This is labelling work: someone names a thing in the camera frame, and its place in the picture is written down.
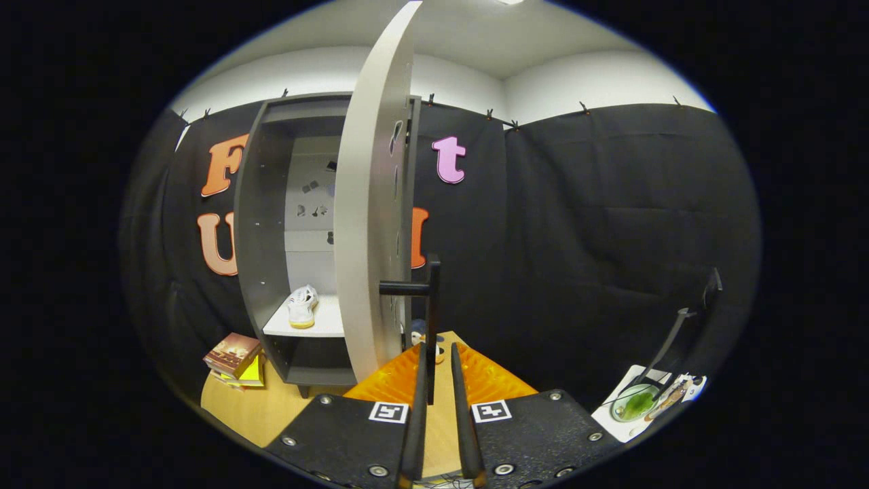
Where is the black door handle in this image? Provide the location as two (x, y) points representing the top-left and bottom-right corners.
(379, 255), (442, 406)

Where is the penguin plush toy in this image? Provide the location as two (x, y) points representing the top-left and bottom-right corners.
(409, 318), (447, 364)

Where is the brown cover book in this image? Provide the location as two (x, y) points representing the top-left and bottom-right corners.
(203, 332), (263, 380)

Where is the black angled stand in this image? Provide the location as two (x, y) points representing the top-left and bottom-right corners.
(638, 268), (724, 388)

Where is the row of black clips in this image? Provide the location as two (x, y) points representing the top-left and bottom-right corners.
(178, 87), (682, 131)

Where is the white cabinet shelf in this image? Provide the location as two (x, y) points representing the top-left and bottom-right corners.
(263, 294), (347, 338)

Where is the white board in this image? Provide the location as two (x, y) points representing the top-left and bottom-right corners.
(591, 365), (708, 443)

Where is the green glass dish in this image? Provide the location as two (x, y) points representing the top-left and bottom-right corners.
(610, 384), (661, 423)

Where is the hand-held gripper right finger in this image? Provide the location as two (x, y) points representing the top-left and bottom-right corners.
(449, 342), (623, 489)

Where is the white canvas shoe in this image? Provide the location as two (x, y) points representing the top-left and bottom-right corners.
(286, 284), (320, 329)

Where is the black backdrop cloth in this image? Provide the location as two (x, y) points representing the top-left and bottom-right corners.
(119, 95), (764, 435)

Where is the dark grey shoe cabinet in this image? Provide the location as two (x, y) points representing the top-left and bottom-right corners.
(233, 92), (422, 398)

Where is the yellow book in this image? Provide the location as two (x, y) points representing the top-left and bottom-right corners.
(227, 355), (267, 389)

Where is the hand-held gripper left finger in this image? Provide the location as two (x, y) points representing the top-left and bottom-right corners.
(263, 342), (428, 489)

